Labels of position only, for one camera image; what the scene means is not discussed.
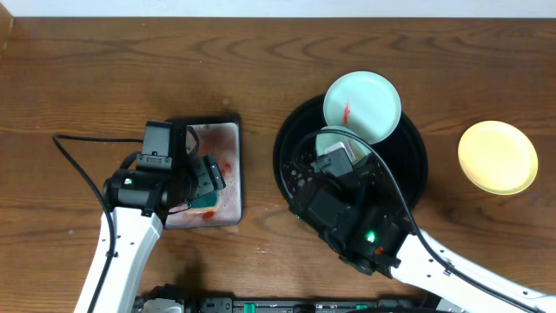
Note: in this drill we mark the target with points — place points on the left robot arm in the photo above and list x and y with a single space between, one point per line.
167 173

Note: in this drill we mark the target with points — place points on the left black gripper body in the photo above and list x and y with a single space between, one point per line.
208 175

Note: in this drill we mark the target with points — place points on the yellow plate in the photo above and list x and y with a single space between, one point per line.
498 158

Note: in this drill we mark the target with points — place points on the black round tray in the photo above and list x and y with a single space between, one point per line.
404 156

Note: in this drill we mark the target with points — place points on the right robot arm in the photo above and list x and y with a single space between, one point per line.
419 260

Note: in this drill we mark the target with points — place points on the green scrubbing sponge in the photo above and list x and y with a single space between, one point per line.
204 204

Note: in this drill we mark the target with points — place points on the light blue plate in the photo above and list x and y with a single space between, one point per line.
364 102
328 142

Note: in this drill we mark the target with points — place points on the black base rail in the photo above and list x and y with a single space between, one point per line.
171 298

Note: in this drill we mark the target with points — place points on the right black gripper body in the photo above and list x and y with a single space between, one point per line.
367 172

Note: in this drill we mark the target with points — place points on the black rectangular soapy tray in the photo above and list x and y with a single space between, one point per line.
218 137

